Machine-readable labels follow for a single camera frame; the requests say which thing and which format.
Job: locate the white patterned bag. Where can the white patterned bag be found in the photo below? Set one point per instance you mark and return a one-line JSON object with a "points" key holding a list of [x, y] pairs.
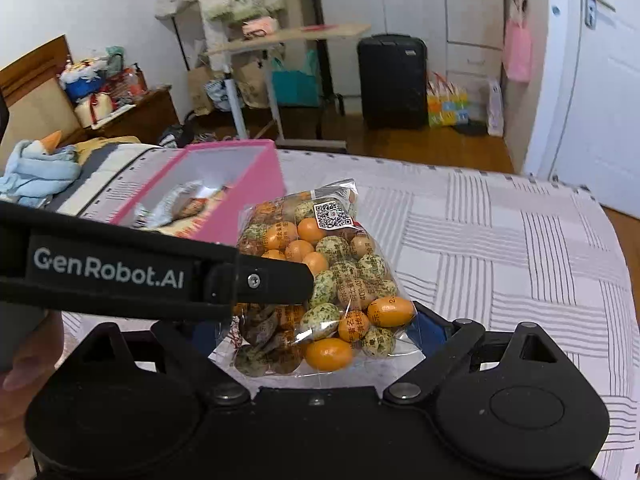
{"points": [[495, 107]]}

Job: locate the clear bag of coated nuts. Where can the clear bag of coated nuts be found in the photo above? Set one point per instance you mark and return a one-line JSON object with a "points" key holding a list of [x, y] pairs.
{"points": [[350, 270]]}

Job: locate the blue and white bouquet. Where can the blue and white bouquet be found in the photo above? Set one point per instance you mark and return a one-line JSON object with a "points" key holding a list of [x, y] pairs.
{"points": [[82, 77]]}

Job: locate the pale green bag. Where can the pale green bag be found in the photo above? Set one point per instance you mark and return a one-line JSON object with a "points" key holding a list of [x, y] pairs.
{"points": [[115, 57]]}

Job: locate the pink cardboard box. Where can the pink cardboard box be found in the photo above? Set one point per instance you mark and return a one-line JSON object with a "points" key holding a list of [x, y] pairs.
{"points": [[260, 180]]}

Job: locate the person's left hand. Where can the person's left hand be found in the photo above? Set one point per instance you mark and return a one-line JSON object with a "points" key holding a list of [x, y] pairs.
{"points": [[35, 365]]}

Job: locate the yellow cloth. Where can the yellow cloth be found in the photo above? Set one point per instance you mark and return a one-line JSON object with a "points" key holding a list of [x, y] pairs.
{"points": [[107, 145]]}

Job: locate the light blue cloth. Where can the light blue cloth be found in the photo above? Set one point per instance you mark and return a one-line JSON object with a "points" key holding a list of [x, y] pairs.
{"points": [[40, 170]]}

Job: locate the white and red bag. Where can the white and red bag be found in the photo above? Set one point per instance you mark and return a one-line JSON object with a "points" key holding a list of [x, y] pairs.
{"points": [[95, 107]]}

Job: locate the teal shopping bag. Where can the teal shopping bag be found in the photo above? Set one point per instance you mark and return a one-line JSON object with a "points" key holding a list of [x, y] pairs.
{"points": [[295, 82]]}

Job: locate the wooden folding table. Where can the wooden folding table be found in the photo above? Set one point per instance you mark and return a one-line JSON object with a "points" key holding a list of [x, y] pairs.
{"points": [[300, 37]]}

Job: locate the black suitcase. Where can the black suitcase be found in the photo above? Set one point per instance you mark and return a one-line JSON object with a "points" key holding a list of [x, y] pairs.
{"points": [[392, 82]]}

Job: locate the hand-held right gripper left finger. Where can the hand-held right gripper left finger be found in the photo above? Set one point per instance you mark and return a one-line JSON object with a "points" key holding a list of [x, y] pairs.
{"points": [[195, 365]]}

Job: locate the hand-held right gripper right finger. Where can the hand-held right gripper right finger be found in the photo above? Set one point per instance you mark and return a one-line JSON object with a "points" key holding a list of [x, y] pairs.
{"points": [[435, 327]]}

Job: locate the wooden headboard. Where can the wooden headboard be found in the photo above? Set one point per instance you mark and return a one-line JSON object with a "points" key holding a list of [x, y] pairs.
{"points": [[30, 85]]}

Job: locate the blue white printed bag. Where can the blue white printed bag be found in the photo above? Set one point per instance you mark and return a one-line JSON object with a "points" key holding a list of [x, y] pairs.
{"points": [[220, 95]]}

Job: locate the red patterned gift bag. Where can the red patterned gift bag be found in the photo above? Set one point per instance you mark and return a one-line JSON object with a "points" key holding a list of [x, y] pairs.
{"points": [[127, 85]]}

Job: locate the silver snack packet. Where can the silver snack packet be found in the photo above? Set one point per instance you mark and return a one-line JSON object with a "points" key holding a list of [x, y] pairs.
{"points": [[150, 215]]}

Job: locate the pink hanging bag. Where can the pink hanging bag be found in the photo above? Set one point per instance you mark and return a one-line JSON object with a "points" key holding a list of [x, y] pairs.
{"points": [[517, 52]]}

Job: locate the wooden nightstand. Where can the wooden nightstand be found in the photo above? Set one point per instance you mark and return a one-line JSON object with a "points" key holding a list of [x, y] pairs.
{"points": [[145, 115]]}

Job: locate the colourful gift bag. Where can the colourful gift bag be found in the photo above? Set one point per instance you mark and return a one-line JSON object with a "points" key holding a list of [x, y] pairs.
{"points": [[445, 102]]}

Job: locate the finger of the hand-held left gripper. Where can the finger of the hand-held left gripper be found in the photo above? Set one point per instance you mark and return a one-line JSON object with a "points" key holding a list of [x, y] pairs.
{"points": [[270, 280]]}

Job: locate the white drawer cabinet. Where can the white drawer cabinet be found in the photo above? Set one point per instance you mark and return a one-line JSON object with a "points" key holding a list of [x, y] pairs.
{"points": [[450, 20]]}

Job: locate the beige snack bag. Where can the beige snack bag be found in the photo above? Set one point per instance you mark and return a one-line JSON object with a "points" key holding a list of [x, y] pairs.
{"points": [[195, 205]]}

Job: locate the white door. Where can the white door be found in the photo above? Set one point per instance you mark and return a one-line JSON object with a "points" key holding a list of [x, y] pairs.
{"points": [[595, 85]]}

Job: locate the brown paper bag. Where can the brown paper bag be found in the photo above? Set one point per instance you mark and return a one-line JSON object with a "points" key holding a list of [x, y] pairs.
{"points": [[200, 90], [252, 85]]}

